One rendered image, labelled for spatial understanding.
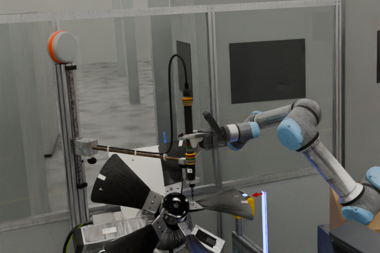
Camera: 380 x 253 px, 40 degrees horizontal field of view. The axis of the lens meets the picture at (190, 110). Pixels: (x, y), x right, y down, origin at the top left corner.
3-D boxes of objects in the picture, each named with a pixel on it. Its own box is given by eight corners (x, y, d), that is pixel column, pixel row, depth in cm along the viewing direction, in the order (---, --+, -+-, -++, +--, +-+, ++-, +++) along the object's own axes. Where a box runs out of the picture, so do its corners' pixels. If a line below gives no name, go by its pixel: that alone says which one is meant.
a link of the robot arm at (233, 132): (238, 126, 226) (230, 122, 234) (228, 127, 225) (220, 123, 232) (238, 142, 228) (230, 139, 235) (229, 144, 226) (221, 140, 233)
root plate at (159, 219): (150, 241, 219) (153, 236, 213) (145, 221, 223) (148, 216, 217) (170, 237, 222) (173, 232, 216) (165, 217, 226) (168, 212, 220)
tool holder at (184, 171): (176, 182, 226) (175, 160, 225) (185, 177, 232) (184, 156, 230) (194, 184, 221) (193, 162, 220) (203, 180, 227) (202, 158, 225)
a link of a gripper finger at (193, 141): (185, 150, 217) (204, 146, 222) (185, 136, 216) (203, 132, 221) (182, 149, 220) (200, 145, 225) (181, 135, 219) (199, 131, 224)
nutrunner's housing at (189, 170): (185, 187, 226) (180, 82, 218) (190, 184, 229) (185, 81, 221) (193, 188, 224) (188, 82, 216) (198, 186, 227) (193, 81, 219)
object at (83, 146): (73, 156, 260) (72, 139, 258) (83, 152, 266) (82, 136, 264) (89, 158, 254) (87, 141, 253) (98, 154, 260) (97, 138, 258)
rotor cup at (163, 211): (158, 234, 224) (164, 224, 213) (150, 203, 230) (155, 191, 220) (190, 227, 229) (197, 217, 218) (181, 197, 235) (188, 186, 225)
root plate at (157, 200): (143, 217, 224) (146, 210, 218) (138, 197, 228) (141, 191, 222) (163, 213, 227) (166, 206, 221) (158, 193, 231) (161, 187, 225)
